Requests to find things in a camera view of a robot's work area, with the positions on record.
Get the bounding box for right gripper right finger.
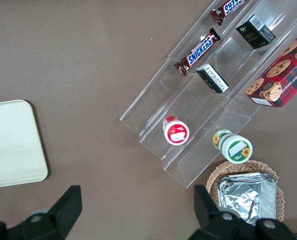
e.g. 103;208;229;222
188;184;297;240

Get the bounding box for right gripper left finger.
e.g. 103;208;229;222
0;184;83;240

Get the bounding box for light wicker basket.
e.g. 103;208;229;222
205;160;286;223

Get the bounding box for beige plastic tray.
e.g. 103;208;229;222
0;99;49;190

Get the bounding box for stack of foil trays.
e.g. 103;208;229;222
217;172;278;226

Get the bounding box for green lid jar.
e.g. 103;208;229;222
212;129;254;165

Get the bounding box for red lid jar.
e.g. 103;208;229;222
162;115;191;146

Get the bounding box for clear acrylic stepped shelf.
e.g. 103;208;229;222
118;0;297;189

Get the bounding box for small black carton box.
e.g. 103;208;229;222
235;14;277;50
195;63;230;94

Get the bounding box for red tartan cookie box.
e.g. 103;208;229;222
245;26;297;109

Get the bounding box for Snickers chocolate bar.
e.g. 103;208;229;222
210;0;247;26
174;27;221;77

